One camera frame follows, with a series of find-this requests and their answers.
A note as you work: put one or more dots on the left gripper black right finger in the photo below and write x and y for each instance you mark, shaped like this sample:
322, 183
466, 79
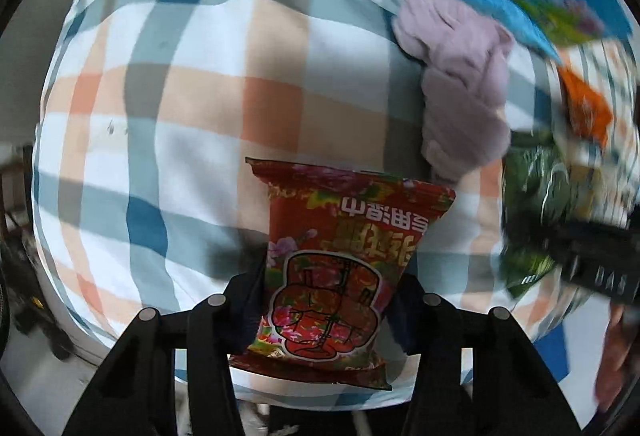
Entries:
478, 374

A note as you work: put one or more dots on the person's hand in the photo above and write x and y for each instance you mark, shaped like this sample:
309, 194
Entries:
619, 360

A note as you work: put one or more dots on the green wet wipes pack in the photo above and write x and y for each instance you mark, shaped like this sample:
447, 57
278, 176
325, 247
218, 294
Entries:
536, 195

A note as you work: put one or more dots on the purple fluffy cloth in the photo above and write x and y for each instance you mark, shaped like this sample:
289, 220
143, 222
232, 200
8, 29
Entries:
464, 83

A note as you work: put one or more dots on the orange snack pack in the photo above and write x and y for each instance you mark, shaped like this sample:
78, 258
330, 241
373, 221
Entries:
587, 111

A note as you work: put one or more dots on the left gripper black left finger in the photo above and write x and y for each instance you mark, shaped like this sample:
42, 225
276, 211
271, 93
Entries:
134, 390

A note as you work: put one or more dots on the red floral wet wipes pack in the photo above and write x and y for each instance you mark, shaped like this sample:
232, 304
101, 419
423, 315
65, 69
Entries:
339, 242

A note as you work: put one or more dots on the plaid checkered bed sheet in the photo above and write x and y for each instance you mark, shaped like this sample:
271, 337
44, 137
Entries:
151, 110

